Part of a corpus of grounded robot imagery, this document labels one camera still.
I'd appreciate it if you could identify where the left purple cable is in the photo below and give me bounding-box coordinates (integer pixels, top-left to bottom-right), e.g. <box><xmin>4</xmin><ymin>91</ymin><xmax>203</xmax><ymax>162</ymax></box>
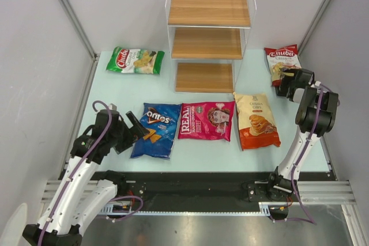
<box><xmin>37</xmin><ymin>101</ymin><xmax>144</xmax><ymax>246</ymax></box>

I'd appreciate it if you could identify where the blue Doritos chips bag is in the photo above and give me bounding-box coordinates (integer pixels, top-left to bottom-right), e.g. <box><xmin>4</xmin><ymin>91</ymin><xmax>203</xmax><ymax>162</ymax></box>
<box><xmin>130</xmin><ymin>103</ymin><xmax>182</xmax><ymax>160</ymax></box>

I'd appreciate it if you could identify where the red Chuba cassava chips bag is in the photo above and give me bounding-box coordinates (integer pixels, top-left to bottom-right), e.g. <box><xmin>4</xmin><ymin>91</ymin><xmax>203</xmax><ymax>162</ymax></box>
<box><xmin>264</xmin><ymin>44</ymin><xmax>302</xmax><ymax>87</ymax></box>

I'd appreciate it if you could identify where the aluminium frame rail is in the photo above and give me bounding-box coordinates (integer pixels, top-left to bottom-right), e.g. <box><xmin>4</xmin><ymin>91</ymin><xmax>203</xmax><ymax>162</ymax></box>
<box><xmin>40</xmin><ymin>179</ymin><xmax>358</xmax><ymax>218</ymax></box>

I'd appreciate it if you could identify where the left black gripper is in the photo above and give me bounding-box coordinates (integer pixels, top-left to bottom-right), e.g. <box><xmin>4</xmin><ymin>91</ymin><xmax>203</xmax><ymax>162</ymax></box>
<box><xmin>108</xmin><ymin>111</ymin><xmax>149</xmax><ymax>153</ymax></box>

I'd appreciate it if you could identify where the green Chuba cassava chips bag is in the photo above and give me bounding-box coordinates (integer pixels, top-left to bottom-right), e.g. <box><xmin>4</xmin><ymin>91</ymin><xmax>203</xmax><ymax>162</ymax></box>
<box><xmin>106</xmin><ymin>47</ymin><xmax>165</xmax><ymax>75</ymax></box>

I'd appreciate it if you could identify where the pink Real chips bag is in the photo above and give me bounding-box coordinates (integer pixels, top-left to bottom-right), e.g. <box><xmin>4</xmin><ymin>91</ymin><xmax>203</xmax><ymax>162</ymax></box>
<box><xmin>178</xmin><ymin>101</ymin><xmax>235</xmax><ymax>142</ymax></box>

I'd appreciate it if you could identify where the white wire wooden shelf rack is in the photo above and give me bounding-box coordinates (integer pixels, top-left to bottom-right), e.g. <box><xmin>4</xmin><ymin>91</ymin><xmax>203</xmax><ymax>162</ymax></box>
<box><xmin>165</xmin><ymin>0</ymin><xmax>257</xmax><ymax>93</ymax></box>

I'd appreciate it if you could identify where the orange beige cassava chips bag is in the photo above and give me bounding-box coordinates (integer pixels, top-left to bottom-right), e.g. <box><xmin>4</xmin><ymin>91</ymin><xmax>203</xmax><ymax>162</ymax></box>
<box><xmin>233</xmin><ymin>92</ymin><xmax>281</xmax><ymax>150</ymax></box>

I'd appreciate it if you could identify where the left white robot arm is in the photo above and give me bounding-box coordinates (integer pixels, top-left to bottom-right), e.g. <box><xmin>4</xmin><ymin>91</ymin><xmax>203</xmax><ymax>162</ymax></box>
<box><xmin>22</xmin><ymin>105</ymin><xmax>149</xmax><ymax>245</ymax></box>

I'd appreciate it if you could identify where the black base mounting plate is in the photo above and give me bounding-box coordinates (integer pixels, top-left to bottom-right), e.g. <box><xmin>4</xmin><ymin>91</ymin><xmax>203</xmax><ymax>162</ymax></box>
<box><xmin>92</xmin><ymin>171</ymin><xmax>290</xmax><ymax>213</ymax></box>

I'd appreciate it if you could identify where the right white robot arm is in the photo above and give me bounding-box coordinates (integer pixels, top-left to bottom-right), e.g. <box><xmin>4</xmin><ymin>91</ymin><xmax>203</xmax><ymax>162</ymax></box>
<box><xmin>266</xmin><ymin>69</ymin><xmax>340</xmax><ymax>201</ymax></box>

